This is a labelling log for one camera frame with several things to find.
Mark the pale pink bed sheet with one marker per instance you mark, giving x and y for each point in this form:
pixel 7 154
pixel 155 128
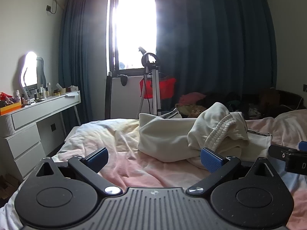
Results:
pixel 124 163

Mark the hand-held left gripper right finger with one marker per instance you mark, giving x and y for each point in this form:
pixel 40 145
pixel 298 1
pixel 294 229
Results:
pixel 212 159

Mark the blue curtain narrow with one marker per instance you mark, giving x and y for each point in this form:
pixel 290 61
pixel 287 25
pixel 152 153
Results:
pixel 81 60

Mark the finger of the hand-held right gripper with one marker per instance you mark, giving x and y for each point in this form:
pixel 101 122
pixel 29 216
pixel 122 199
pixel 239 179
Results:
pixel 279 151
pixel 303 145

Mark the orange box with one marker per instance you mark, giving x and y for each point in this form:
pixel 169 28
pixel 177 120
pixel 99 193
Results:
pixel 9 109

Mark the blue curtain wide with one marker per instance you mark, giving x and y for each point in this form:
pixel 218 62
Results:
pixel 215 40

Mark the pile of dark clothes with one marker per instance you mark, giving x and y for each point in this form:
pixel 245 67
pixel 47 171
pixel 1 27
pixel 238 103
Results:
pixel 259 103

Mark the black object on board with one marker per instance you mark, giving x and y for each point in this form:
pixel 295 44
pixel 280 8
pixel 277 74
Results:
pixel 123 79

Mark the black wall socket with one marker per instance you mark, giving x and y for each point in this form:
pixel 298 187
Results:
pixel 53 127

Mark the wall socket with plug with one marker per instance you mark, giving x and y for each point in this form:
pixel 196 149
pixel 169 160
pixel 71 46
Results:
pixel 49 8

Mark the white board black frame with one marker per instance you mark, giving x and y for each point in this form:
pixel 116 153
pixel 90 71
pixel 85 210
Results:
pixel 124 100

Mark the white dressing table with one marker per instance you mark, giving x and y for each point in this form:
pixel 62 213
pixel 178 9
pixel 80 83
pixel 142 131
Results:
pixel 26 129

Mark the lit vanity mirror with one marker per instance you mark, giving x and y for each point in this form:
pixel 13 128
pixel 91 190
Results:
pixel 30 69

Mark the wooden crate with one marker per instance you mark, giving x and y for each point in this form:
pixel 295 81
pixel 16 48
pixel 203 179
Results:
pixel 9 188

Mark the cream zip jacket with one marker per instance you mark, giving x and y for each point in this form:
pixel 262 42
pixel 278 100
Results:
pixel 163 136

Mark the red bag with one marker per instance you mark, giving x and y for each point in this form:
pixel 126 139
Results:
pixel 168 87

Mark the row of cosmetic bottles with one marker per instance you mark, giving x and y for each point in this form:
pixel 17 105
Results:
pixel 45 92

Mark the window with dark frame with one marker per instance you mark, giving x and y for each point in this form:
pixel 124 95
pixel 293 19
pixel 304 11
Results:
pixel 134 28

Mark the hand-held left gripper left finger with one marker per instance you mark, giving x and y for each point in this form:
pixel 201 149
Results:
pixel 98 158

